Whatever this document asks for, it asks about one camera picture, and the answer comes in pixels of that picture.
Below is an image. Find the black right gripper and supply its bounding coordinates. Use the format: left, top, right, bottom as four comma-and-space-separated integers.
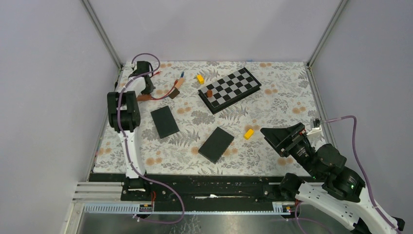
259, 121, 321, 179

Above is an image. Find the black network switch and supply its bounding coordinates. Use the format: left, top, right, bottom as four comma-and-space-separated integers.
150, 106, 180, 139
198, 127, 234, 164

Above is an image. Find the black white chessboard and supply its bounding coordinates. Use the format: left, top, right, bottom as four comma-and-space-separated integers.
198, 67, 262, 114

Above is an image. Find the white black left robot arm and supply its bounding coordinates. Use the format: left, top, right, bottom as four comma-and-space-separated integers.
107, 61, 153, 200

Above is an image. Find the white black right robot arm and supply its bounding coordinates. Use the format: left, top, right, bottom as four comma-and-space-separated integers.
260, 123, 405, 234

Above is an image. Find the reddish brown wooden block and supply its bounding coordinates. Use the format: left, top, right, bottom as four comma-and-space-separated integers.
136, 95, 152, 101

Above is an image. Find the yellow block on mat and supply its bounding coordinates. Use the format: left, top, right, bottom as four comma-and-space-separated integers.
244, 129, 254, 140

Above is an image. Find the light wooden block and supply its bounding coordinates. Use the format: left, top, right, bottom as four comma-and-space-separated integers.
174, 78, 185, 89

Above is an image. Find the dark brown wooden block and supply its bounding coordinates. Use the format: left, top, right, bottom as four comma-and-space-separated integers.
168, 89, 180, 99

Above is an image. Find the yellow block near chessboard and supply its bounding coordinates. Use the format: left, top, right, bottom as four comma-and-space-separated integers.
196, 74, 205, 85

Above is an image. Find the brown round chess piece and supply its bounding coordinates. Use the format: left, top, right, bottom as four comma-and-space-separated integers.
206, 90, 213, 98

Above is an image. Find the floral table mat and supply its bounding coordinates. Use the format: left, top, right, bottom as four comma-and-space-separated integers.
93, 61, 326, 177

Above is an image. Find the red cable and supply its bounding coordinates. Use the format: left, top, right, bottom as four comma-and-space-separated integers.
151, 71, 179, 101

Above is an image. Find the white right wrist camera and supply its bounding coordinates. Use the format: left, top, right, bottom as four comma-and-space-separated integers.
307, 118, 322, 137

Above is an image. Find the right aluminium frame post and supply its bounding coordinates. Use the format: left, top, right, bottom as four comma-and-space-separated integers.
307, 0, 349, 68

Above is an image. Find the aluminium frame post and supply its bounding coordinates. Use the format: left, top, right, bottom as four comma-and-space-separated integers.
80, 0, 123, 70
307, 0, 349, 68

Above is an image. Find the left aluminium frame post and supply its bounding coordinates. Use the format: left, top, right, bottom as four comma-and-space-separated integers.
80, 0, 123, 70

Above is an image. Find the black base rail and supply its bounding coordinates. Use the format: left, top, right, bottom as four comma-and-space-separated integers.
89, 173, 297, 214

